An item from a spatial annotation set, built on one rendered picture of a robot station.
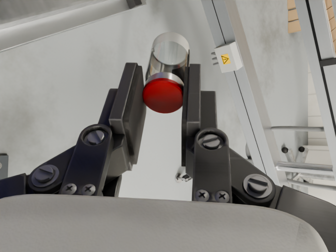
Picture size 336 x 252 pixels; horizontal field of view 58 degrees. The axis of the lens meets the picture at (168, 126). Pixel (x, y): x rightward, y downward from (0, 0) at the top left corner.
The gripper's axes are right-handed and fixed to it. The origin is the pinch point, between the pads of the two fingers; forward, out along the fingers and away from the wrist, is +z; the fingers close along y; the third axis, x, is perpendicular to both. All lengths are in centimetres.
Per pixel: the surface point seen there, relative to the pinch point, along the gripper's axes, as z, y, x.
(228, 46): 110, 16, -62
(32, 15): 28.7, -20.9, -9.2
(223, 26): 118, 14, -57
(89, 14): 38.3, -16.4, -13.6
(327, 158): 174, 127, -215
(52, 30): 32.2, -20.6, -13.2
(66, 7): 33.0, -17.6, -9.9
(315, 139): 200, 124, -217
